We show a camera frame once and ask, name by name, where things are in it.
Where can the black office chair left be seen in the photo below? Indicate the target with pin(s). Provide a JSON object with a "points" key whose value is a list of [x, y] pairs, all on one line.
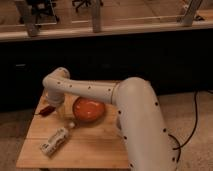
{"points": [[41, 8]]}

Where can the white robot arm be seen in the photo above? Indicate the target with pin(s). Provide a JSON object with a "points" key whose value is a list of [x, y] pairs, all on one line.
{"points": [[143, 127]]}

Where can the wooden table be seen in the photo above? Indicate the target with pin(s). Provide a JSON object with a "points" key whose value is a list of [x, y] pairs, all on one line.
{"points": [[91, 146]]}

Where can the orange bowl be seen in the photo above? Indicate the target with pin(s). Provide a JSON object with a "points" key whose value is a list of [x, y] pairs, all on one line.
{"points": [[87, 110]]}

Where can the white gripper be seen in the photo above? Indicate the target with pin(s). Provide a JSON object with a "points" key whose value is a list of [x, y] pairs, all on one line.
{"points": [[60, 110]]}

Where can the black office chair base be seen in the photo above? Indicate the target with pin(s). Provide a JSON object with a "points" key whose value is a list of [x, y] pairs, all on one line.
{"points": [[82, 2]]}

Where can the dark red pepper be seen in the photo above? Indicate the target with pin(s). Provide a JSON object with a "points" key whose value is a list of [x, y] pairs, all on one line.
{"points": [[46, 111]]}

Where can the white plastic bottle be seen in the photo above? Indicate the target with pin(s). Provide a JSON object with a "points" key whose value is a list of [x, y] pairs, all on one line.
{"points": [[50, 146]]}

